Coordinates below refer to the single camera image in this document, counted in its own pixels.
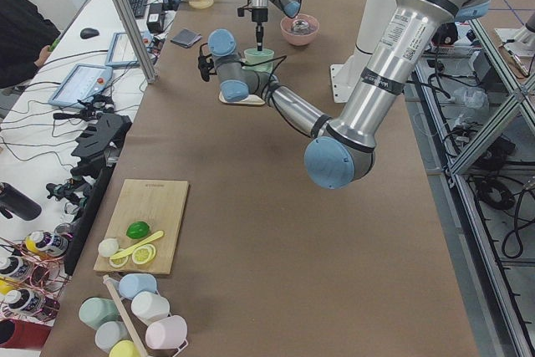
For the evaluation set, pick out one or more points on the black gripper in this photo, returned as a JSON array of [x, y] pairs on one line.
[[259, 17]]

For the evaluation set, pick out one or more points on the green bowl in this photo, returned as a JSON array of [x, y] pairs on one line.
[[256, 58], [260, 68]]

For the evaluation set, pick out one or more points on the cream bunny tray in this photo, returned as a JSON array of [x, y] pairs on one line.
[[251, 100]]

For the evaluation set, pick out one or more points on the grey cloth pouch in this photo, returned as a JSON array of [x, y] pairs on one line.
[[186, 38]]

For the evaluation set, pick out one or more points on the black power adapter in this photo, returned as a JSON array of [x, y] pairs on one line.
[[156, 18]]

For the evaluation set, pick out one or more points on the blue teach pendant far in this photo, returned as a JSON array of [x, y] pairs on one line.
[[121, 54]]

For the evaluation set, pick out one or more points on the blue teach pendant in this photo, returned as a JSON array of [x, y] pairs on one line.
[[81, 85], [121, 54]]

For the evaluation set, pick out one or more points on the black computer mouse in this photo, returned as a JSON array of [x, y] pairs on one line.
[[87, 33]]

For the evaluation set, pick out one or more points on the blue teach pendant near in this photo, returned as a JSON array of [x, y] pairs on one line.
[[81, 85]]

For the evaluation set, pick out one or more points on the black tool stand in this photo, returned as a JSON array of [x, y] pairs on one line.
[[93, 150]]

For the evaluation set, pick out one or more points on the bamboo cutting board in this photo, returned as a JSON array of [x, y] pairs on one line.
[[161, 205]]

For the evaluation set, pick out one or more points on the yellow plastic knife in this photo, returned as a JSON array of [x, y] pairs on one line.
[[128, 251]]

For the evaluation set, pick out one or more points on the green toy lime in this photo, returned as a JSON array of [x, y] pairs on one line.
[[138, 230]]

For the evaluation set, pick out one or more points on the person in black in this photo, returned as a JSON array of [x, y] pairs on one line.
[[26, 37]]

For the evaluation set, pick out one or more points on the lemon slice toy right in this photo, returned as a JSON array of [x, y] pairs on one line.
[[143, 254]]

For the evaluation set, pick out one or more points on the lemon slice toy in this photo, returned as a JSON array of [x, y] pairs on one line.
[[118, 262], [143, 254]]

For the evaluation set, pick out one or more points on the white garlic toy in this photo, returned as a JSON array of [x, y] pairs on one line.
[[108, 247]]

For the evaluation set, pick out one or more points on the lemon slice toy left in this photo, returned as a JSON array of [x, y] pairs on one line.
[[118, 262]]

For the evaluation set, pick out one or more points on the blue mug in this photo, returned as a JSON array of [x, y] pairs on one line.
[[134, 283]]

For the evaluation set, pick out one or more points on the wooden mug rack rod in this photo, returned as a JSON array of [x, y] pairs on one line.
[[110, 285]]

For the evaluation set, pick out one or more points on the white mug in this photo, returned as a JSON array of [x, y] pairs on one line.
[[150, 307]]

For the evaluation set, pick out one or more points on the black bottle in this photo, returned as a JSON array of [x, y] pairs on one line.
[[14, 202]]

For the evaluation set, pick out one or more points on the pink mug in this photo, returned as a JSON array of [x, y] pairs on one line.
[[167, 333]]

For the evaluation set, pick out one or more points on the green mug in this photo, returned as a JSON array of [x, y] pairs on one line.
[[96, 311]]

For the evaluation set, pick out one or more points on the grey mug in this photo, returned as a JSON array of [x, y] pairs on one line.
[[109, 334]]

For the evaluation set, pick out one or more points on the yellow mug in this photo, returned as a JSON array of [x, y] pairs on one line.
[[124, 348]]

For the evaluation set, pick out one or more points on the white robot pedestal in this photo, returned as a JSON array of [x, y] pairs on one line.
[[376, 16]]

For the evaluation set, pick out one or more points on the aluminium frame post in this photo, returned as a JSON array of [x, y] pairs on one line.
[[131, 28]]

